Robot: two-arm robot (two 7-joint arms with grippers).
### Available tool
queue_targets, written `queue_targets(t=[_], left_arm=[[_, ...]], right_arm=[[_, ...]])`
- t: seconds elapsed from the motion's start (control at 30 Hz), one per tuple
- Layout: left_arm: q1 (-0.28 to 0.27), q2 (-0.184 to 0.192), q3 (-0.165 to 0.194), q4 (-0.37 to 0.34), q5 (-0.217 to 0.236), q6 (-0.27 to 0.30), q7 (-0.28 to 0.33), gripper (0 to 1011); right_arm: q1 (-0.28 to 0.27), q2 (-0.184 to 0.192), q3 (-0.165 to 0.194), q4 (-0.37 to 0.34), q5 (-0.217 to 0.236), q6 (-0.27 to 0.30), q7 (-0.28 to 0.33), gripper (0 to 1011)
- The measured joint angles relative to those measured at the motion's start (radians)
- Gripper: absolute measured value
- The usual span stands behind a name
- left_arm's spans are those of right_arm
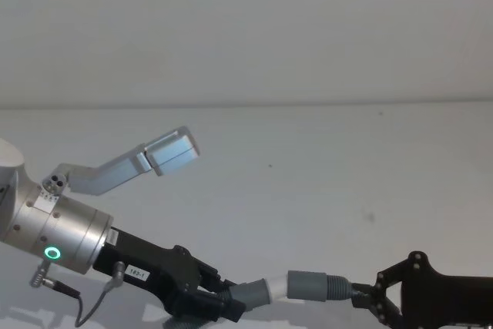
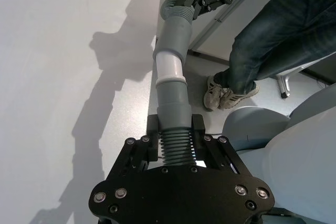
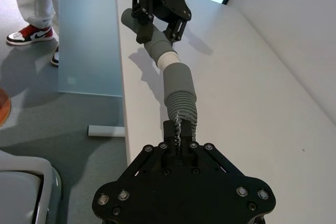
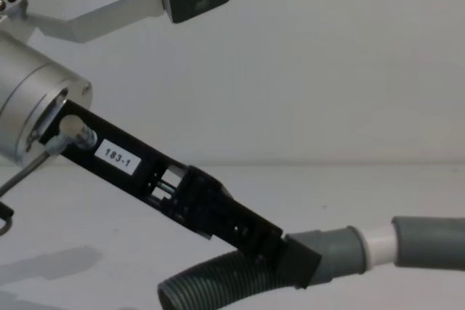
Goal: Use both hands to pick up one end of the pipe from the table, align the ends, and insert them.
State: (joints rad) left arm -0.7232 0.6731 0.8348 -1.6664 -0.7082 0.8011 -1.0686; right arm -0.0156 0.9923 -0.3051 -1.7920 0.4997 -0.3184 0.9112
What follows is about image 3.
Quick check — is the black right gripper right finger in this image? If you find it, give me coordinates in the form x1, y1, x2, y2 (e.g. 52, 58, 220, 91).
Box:
182, 121, 238, 176

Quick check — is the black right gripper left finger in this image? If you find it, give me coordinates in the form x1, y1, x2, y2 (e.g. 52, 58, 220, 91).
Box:
123, 120, 176, 176

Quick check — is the grey pipe fitting white end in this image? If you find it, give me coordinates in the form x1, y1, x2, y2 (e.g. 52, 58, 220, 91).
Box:
121, 8, 181, 71

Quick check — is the grey corrugated hose with cuff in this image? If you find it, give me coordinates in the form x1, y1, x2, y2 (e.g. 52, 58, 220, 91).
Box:
162, 62, 198, 141

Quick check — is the frosted glass panel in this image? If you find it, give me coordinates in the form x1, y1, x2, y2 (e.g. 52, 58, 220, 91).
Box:
58, 0, 123, 97

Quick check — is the person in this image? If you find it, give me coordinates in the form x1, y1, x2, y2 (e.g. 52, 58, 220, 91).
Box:
6, 0, 60, 67

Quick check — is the grey and white chair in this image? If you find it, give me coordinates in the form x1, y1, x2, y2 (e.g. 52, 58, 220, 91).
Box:
0, 150, 62, 224

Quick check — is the brown round object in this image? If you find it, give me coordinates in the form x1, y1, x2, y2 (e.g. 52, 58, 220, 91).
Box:
0, 87, 12, 127

